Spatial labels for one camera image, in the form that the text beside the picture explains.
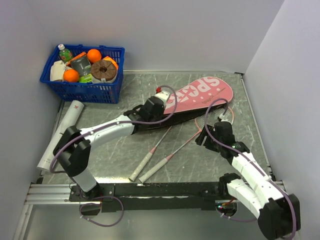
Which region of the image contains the green small box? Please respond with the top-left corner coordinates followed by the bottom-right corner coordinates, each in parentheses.
top-left (78, 73), bottom-right (93, 83)

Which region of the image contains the orange fruit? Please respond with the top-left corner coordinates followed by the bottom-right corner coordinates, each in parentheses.
top-left (87, 48), bottom-right (102, 63)
top-left (63, 69), bottom-right (80, 83)

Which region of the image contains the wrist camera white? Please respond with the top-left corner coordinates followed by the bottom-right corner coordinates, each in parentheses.
top-left (154, 86), bottom-right (171, 106)
top-left (217, 114), bottom-right (229, 122)

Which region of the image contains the pink racket bag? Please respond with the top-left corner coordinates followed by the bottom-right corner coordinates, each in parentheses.
top-left (133, 76), bottom-right (234, 133)

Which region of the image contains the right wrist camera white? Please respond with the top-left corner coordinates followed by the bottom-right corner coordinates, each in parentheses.
top-left (217, 114), bottom-right (229, 122)

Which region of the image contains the orange fruit rear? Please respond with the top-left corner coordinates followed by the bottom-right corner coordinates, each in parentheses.
top-left (87, 48), bottom-right (102, 63)

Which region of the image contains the orange snack box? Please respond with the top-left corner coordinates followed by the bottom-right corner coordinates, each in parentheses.
top-left (103, 56), bottom-right (119, 70)

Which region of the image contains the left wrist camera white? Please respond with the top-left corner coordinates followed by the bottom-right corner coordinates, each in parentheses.
top-left (154, 86), bottom-right (171, 106)

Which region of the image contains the cream paper bag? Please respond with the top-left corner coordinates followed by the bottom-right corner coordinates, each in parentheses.
top-left (50, 60), bottom-right (66, 82)

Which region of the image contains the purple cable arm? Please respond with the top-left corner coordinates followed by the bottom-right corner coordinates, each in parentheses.
top-left (203, 97), bottom-right (298, 238)
top-left (49, 85), bottom-right (179, 174)

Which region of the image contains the white shuttlecock tube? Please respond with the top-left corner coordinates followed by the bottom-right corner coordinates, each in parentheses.
top-left (37, 100), bottom-right (84, 172)

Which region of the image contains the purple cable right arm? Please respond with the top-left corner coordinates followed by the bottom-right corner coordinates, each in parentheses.
top-left (203, 97), bottom-right (298, 238)

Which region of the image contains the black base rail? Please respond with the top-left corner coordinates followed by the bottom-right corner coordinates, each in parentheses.
top-left (69, 181), bottom-right (233, 213)

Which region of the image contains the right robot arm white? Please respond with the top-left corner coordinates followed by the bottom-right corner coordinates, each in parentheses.
top-left (195, 121), bottom-right (301, 240)

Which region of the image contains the badminton racket pink shaft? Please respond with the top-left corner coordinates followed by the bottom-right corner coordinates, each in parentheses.
top-left (138, 107), bottom-right (235, 183)

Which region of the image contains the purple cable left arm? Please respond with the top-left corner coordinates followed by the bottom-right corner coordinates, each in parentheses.
top-left (49, 85), bottom-right (179, 174)

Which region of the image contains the black product box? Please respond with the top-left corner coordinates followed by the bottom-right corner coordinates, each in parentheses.
top-left (70, 55), bottom-right (92, 77)

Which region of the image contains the brown round cake pack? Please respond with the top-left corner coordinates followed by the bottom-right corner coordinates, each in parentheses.
top-left (91, 59), bottom-right (118, 84)

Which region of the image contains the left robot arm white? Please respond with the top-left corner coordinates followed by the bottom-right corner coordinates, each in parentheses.
top-left (53, 92), bottom-right (168, 201)

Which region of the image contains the green drink bottle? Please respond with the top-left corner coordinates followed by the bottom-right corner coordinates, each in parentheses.
top-left (58, 44), bottom-right (74, 63)

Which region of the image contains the orange flat box rear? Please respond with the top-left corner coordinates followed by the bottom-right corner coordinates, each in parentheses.
top-left (65, 51), bottom-right (87, 66)

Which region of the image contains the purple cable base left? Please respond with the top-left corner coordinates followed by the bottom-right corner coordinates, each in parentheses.
top-left (79, 195), bottom-right (125, 228)

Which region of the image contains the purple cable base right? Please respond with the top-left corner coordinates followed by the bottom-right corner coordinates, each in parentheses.
top-left (215, 198), bottom-right (257, 223)

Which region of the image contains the orange fruit front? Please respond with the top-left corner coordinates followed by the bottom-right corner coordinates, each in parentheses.
top-left (63, 69), bottom-right (80, 83)

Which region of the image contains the purple cable base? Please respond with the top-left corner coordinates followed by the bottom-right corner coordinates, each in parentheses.
top-left (215, 198), bottom-right (257, 223)
top-left (79, 195), bottom-right (125, 228)

